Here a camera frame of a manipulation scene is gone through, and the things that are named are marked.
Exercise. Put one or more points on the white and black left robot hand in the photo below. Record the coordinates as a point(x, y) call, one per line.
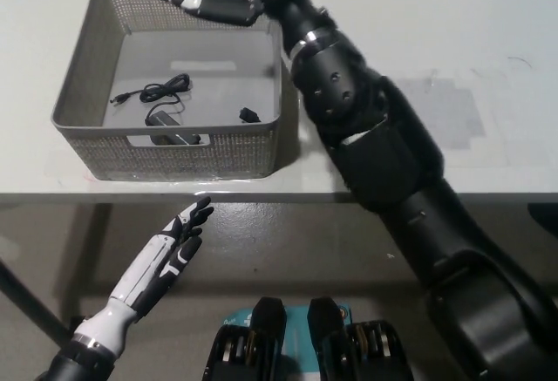
point(152, 267)

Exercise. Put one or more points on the grey perforated plastic basket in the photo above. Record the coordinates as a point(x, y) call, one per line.
point(131, 154)

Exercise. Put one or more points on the dark metal table leg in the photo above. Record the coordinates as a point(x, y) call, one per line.
point(35, 307)

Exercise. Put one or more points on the black and teal robot body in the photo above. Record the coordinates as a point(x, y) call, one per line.
point(305, 350)

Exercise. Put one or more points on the black rounded floor object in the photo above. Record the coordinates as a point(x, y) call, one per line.
point(545, 219)

